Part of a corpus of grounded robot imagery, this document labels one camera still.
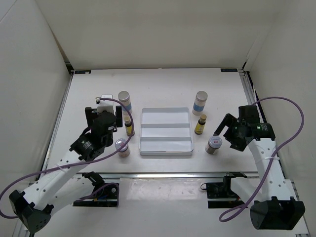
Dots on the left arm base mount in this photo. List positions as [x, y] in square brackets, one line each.
[104, 194]

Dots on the right dark corner label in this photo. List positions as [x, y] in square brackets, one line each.
[228, 70]

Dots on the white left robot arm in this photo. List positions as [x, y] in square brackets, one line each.
[57, 188]

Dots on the small yellow-label bottle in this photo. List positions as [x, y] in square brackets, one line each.
[128, 126]
[200, 124]

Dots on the left dark corner label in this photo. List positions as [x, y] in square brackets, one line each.
[82, 72]

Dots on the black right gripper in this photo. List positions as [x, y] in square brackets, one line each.
[230, 121]

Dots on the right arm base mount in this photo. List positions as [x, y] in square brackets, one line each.
[220, 195]

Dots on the tall blue-label jar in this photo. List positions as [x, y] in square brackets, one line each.
[124, 97]
[199, 103]

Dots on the left small yellow-label bottle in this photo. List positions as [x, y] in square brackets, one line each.
[128, 126]

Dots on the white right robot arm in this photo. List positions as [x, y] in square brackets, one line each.
[271, 204]

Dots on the aluminium frame rail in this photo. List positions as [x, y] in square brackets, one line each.
[175, 175]

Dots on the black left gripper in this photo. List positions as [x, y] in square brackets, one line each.
[89, 115]

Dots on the right small yellow-label bottle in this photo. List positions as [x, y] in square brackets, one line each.
[200, 124]

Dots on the short spice jar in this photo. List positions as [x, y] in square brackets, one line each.
[122, 148]
[213, 144]

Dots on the dark corner label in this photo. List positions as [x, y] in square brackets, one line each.
[228, 70]
[82, 72]

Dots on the left tall blue-label jar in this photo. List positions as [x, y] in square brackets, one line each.
[124, 97]

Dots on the right tall blue-label jar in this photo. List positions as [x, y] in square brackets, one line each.
[199, 103]

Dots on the white divided tray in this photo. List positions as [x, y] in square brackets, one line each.
[166, 132]

